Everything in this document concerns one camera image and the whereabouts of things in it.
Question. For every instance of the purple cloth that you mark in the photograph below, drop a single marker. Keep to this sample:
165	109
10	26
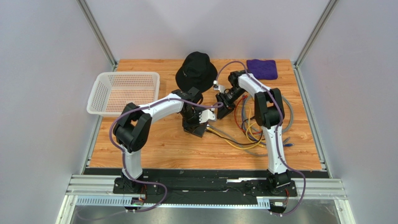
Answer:
263	69

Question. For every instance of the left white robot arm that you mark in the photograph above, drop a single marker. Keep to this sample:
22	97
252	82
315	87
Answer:
130	131

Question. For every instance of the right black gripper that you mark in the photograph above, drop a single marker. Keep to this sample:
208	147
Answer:
223	110

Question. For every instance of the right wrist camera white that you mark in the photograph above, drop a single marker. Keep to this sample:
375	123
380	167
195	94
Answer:
218	87

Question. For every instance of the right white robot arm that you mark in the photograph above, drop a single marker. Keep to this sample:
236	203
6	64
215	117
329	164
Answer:
269	115

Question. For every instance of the white plastic basket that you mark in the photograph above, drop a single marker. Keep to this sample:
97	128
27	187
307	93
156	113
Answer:
112	91

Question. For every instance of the black network switch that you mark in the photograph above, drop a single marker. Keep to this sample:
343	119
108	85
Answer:
195	129

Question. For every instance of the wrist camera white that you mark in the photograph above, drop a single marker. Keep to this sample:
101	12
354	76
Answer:
206	116
218	87

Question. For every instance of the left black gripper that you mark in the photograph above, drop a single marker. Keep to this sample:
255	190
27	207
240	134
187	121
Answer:
185	124

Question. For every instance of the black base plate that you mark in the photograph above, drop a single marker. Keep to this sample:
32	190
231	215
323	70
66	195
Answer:
209	187

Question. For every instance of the black bucket hat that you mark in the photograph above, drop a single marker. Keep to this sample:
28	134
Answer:
196	71

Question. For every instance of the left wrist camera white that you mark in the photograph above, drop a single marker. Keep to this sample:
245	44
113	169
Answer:
206	116

